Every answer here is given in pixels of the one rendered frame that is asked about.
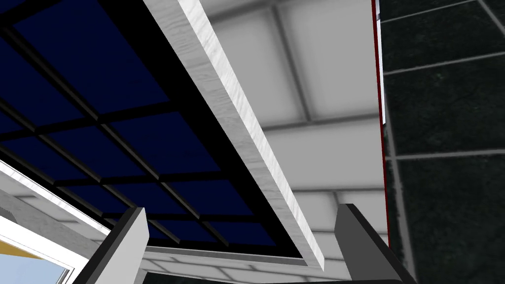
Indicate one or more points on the white framed dark blue window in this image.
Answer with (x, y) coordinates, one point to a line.
(118, 118)

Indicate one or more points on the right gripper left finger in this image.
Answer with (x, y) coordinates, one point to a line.
(122, 252)

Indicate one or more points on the white framed picture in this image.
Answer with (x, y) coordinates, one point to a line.
(31, 260)

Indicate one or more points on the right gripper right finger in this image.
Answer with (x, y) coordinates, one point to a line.
(365, 252)

